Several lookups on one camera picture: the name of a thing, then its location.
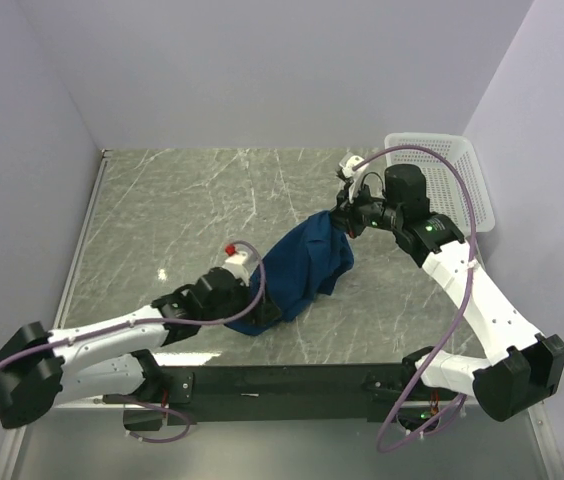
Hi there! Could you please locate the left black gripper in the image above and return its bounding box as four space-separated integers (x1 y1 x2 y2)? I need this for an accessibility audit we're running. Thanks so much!
202 274 281 326

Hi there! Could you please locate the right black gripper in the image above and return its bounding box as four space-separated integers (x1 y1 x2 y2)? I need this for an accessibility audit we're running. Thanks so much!
324 178 403 239

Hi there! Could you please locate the blue t-shirt with print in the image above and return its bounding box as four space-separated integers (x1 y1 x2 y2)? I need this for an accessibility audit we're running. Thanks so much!
227 210 354 336

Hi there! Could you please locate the white perforated plastic basket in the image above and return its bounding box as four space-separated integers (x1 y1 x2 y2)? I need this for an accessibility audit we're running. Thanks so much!
384 132 495 234

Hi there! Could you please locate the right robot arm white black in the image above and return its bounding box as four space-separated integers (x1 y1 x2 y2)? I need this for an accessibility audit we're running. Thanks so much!
330 156 564 422

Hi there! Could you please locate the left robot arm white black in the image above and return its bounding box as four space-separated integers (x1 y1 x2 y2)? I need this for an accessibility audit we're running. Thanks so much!
0 267 282 429

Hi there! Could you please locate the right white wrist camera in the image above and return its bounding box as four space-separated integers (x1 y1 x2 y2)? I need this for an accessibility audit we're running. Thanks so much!
337 153 368 203

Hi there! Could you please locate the aluminium frame rail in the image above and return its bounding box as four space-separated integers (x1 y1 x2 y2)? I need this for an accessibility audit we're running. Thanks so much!
0 147 564 479

